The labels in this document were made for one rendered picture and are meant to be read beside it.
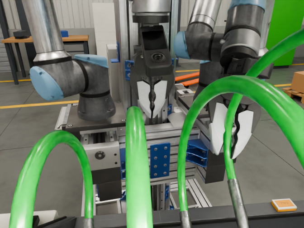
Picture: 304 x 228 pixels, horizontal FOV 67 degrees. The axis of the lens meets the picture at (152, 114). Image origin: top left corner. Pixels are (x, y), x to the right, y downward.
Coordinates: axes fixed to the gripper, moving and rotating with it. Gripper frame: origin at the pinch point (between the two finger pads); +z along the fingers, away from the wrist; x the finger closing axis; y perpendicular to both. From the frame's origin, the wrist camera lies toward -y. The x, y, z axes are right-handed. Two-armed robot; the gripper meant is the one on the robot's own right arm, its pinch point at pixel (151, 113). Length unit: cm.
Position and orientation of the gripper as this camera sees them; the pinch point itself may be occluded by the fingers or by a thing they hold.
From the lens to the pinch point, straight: 50.4
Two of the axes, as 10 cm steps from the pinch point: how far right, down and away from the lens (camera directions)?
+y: -0.9, -4.1, 9.1
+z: 0.0, 9.1, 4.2
